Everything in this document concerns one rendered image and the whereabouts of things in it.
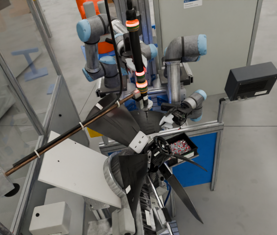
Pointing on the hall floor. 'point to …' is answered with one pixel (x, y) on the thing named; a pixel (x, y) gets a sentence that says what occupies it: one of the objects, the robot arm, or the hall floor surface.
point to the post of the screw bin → (172, 200)
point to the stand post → (102, 213)
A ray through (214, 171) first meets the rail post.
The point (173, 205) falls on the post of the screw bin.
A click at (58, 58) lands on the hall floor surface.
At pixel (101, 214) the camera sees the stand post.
